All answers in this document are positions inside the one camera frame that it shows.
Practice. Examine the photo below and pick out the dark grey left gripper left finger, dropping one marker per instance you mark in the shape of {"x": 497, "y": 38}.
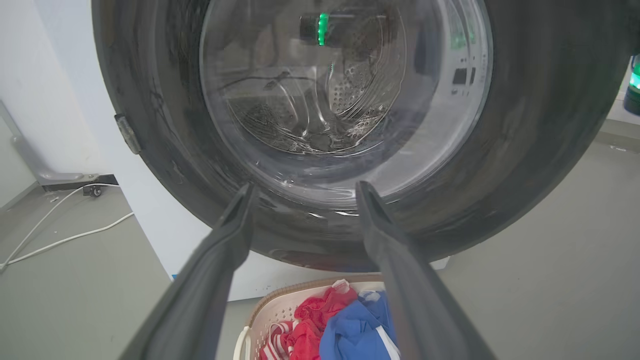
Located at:
{"x": 200, "y": 295}

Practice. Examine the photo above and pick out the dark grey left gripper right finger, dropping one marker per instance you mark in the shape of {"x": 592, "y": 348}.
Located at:
{"x": 420, "y": 300}

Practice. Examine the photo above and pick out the blue garment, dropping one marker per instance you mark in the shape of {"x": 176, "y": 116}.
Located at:
{"x": 357, "y": 330}

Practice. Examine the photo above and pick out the round black washing machine door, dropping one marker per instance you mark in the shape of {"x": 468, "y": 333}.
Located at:
{"x": 525, "y": 125}

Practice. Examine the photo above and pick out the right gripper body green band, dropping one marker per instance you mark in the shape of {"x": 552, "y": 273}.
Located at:
{"x": 634, "y": 87}

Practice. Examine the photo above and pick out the grey rolling partition base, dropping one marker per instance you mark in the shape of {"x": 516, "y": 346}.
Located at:
{"x": 45, "y": 170}

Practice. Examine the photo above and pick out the white washing machine body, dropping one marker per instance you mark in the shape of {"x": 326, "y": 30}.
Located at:
{"x": 150, "y": 210}

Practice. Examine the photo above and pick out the red white striped garment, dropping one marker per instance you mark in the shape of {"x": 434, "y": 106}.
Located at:
{"x": 274, "y": 345}

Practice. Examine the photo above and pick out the white plastic laundry basket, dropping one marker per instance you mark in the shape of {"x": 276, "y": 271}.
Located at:
{"x": 280, "y": 310}

